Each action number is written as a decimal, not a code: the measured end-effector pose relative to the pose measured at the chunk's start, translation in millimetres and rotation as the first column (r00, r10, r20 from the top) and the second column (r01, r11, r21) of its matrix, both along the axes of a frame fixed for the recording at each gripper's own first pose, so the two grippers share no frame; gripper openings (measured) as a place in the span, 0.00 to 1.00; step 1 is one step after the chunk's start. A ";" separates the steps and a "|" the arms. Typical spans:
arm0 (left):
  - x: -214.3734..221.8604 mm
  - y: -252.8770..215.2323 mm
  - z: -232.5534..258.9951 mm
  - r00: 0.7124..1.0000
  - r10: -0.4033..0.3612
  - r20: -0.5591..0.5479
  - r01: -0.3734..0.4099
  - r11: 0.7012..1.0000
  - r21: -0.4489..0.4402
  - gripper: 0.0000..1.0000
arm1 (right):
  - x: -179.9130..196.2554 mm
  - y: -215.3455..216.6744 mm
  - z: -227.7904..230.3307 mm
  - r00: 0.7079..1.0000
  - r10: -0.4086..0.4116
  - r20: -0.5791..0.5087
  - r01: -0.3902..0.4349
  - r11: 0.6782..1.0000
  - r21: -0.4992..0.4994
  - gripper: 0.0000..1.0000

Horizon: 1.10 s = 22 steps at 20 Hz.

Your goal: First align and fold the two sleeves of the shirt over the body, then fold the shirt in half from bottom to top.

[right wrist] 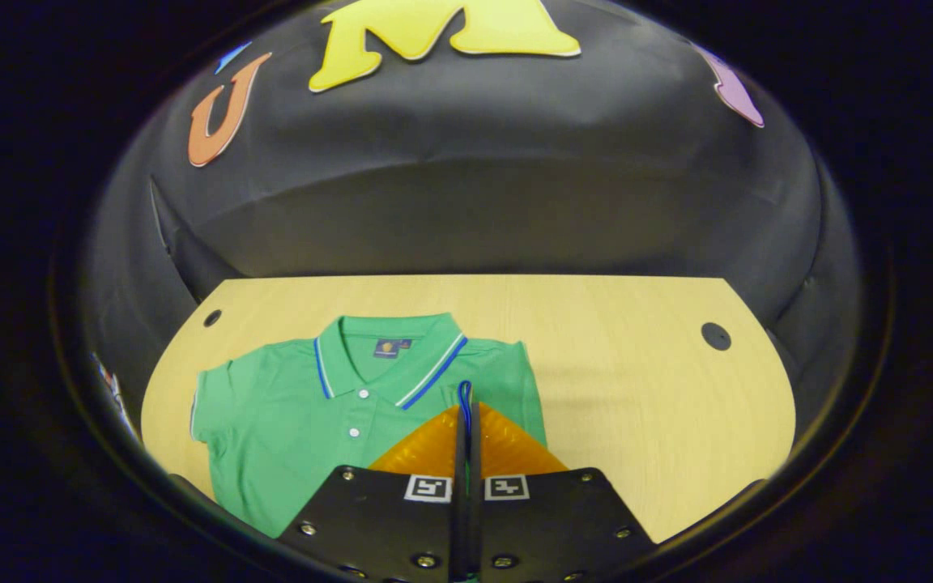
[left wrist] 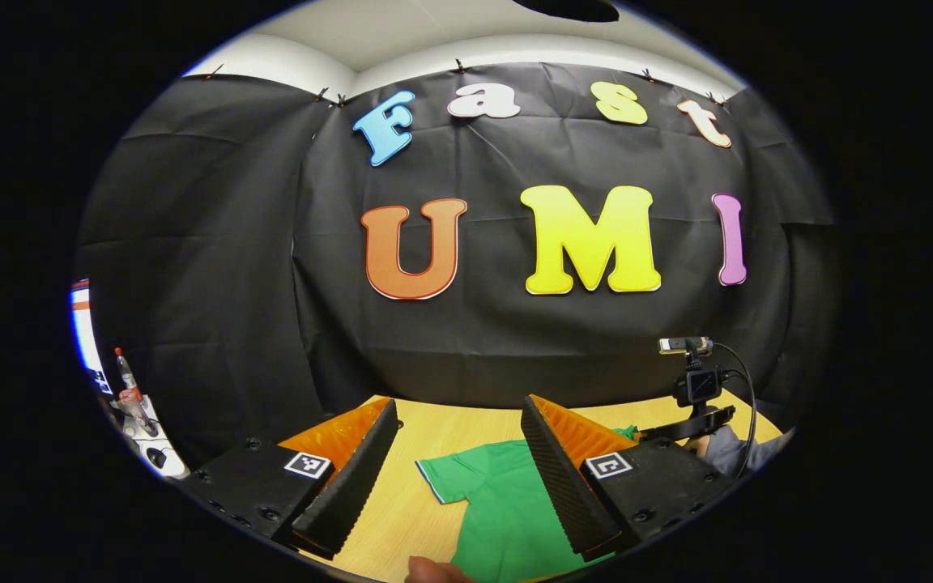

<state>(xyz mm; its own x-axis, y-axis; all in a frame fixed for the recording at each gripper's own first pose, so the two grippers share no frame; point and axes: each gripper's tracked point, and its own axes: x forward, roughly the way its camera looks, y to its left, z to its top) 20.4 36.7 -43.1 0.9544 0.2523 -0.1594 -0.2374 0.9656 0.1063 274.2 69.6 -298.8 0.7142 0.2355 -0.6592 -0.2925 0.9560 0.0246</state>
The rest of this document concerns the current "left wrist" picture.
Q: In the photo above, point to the black computer mouse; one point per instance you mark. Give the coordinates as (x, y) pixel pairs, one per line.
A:
(157, 458)

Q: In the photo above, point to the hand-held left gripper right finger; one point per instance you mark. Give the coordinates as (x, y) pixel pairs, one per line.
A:
(564, 486)

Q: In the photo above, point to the bottle with red cap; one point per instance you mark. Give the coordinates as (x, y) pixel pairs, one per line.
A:
(125, 372)

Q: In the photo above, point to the green T-shirt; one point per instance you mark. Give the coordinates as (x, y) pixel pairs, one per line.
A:
(507, 502)

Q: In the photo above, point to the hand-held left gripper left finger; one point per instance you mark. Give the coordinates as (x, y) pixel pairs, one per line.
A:
(361, 478)

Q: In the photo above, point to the black backdrop cloth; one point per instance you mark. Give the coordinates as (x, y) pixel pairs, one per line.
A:
(475, 348)

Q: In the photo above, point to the white side table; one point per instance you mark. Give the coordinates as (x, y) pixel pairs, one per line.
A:
(175, 463)

